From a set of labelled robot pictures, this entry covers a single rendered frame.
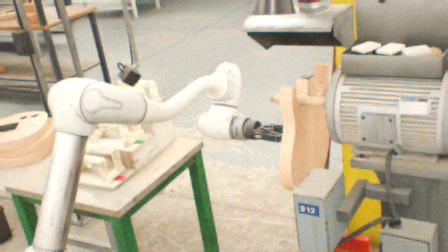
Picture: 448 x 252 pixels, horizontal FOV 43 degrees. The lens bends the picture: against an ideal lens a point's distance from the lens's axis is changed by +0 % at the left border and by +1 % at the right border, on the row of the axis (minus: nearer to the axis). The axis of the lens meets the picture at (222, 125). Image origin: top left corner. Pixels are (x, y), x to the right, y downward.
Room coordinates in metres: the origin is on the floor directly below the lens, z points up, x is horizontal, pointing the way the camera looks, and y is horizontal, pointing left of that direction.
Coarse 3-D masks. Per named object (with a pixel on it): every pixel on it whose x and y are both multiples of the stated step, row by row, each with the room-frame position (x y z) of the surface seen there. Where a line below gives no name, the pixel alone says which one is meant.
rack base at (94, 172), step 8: (96, 168) 2.08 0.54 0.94; (112, 168) 2.06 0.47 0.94; (128, 168) 2.03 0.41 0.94; (80, 176) 2.03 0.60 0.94; (88, 176) 2.02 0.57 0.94; (96, 176) 2.01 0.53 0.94; (128, 176) 1.98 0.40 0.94; (88, 184) 1.96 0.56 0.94; (96, 184) 1.94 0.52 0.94; (104, 184) 1.93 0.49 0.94; (112, 184) 1.92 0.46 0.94
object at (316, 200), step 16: (320, 176) 1.43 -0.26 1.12; (336, 176) 1.41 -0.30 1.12; (304, 192) 1.35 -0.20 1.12; (320, 192) 1.34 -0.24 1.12; (336, 192) 1.38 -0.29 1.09; (304, 208) 1.34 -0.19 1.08; (320, 208) 1.31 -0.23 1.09; (336, 208) 1.37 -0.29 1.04; (304, 224) 1.34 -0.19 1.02; (320, 224) 1.32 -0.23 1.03; (336, 224) 1.36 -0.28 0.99; (368, 224) 1.40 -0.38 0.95; (304, 240) 1.35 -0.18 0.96; (320, 240) 1.32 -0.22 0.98; (336, 240) 1.35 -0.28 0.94
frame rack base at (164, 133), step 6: (132, 126) 2.21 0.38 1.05; (144, 126) 2.18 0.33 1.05; (150, 126) 2.16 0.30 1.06; (156, 126) 2.18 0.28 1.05; (162, 126) 2.21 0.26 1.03; (168, 126) 2.25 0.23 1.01; (144, 132) 2.18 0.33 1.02; (150, 132) 2.17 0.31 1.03; (156, 132) 2.17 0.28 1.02; (162, 132) 2.20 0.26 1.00; (168, 132) 2.24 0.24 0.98; (174, 132) 2.28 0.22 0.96; (156, 138) 2.16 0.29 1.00; (162, 138) 2.20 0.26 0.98; (168, 138) 2.23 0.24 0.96; (174, 138) 2.27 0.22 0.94; (162, 144) 2.19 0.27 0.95
